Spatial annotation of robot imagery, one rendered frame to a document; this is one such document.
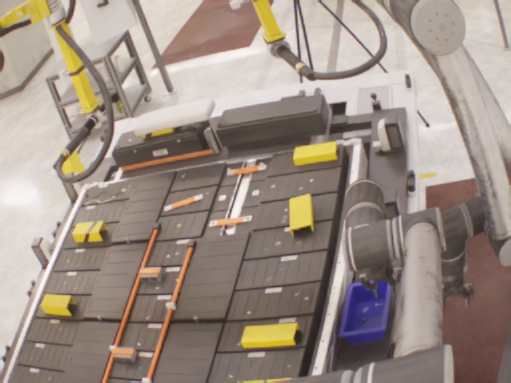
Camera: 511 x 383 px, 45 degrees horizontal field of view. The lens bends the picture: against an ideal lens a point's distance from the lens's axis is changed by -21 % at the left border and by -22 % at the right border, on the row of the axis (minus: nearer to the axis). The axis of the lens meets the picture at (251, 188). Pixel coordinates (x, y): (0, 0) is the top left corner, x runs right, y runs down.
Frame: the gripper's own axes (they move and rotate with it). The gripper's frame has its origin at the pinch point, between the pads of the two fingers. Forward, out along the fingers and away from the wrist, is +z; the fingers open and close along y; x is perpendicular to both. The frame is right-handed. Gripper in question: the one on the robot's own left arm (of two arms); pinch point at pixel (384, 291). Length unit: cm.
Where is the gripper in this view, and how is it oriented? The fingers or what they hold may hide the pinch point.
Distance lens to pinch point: 214.9
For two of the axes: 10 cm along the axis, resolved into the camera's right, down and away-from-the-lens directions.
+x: -1.9, 6.2, -7.6
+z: 3.1, 7.7, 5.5
